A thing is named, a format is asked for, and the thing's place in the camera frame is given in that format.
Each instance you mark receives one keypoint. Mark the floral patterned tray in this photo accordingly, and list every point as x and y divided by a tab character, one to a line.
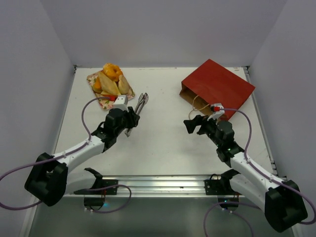
105	104

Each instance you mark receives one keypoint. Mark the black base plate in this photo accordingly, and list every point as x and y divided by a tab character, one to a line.
108	186
219	185

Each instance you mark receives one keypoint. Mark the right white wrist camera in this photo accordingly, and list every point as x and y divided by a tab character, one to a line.
217	111

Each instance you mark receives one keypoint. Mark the glazed fake donut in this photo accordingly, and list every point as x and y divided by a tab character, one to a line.
112	71

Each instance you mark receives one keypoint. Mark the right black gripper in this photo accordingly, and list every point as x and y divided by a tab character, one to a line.
203	126

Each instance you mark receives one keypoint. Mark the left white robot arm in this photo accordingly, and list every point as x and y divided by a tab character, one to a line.
50	179

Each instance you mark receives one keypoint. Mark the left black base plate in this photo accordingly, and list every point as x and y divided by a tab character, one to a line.
108	186

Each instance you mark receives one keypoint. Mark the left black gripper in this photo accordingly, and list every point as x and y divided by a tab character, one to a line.
133	118

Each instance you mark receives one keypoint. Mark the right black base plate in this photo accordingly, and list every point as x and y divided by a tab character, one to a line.
219	185

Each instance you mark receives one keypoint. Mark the orange fake sandwich bread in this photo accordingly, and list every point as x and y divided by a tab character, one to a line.
108	96

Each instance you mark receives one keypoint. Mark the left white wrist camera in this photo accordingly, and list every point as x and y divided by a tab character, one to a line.
121	103

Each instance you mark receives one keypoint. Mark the red paper bag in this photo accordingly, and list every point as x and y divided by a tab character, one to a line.
210	84

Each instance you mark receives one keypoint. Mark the round beige bread bun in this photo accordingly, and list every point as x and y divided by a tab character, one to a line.
123	84

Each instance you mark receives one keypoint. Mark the silver metal tongs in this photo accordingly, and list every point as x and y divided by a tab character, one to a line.
143	99

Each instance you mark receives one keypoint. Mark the aluminium mounting rail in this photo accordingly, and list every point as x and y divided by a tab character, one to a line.
153	186

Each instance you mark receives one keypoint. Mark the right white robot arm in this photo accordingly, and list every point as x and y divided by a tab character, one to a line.
280	201

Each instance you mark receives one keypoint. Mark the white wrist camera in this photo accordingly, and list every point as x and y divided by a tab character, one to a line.
217	111
121	103

